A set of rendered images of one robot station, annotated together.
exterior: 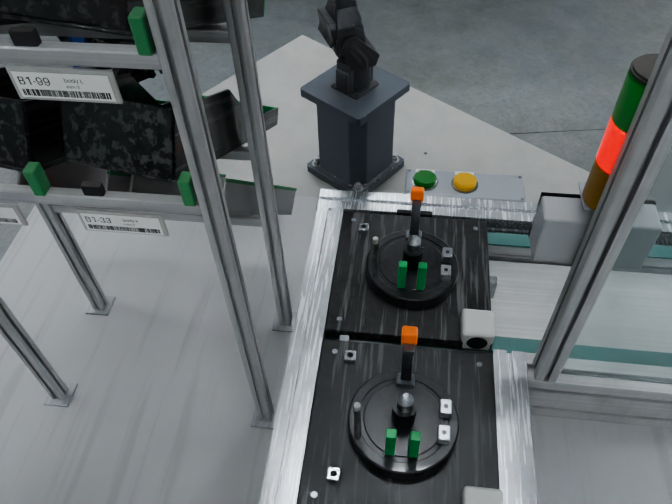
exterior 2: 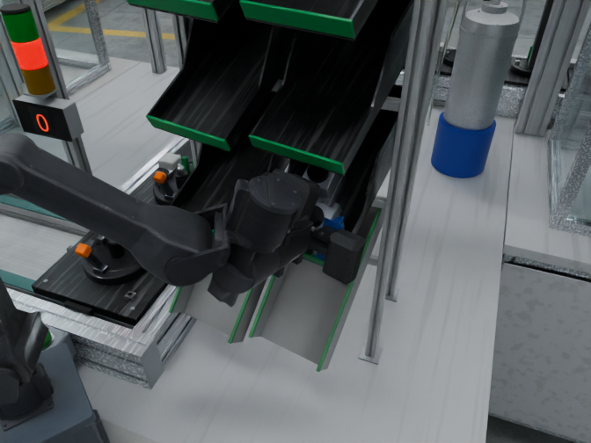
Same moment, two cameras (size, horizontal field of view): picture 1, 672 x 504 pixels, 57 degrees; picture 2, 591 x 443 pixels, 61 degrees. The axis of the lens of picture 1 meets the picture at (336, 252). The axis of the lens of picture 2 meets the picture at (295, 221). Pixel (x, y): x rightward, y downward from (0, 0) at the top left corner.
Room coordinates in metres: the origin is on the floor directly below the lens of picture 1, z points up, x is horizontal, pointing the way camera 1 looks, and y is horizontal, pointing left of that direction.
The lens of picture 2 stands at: (1.27, 0.39, 1.68)
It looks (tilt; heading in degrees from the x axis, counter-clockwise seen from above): 39 degrees down; 192
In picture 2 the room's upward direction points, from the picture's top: straight up
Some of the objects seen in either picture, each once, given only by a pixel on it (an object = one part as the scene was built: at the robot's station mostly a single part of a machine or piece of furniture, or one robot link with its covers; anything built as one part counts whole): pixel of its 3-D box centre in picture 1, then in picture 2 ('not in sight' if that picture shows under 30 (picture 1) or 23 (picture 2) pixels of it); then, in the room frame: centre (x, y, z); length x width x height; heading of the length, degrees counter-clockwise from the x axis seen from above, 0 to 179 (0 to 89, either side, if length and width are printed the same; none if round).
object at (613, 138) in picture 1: (630, 142); (29, 52); (0.45, -0.28, 1.33); 0.05 x 0.05 x 0.05
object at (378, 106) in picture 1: (355, 129); (47, 439); (0.97, -0.05, 0.96); 0.15 x 0.15 x 0.20; 46
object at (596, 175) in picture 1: (614, 181); (38, 77); (0.45, -0.28, 1.28); 0.05 x 0.05 x 0.05
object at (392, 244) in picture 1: (411, 267); (119, 257); (0.60, -0.12, 0.98); 0.14 x 0.14 x 0.02
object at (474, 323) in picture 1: (476, 329); not in sight; (0.49, -0.20, 0.97); 0.05 x 0.05 x 0.04; 81
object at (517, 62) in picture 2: not in sight; (534, 58); (-0.60, 0.85, 1.01); 0.24 x 0.24 x 0.13; 81
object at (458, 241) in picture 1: (410, 275); (120, 264); (0.60, -0.12, 0.96); 0.24 x 0.24 x 0.02; 81
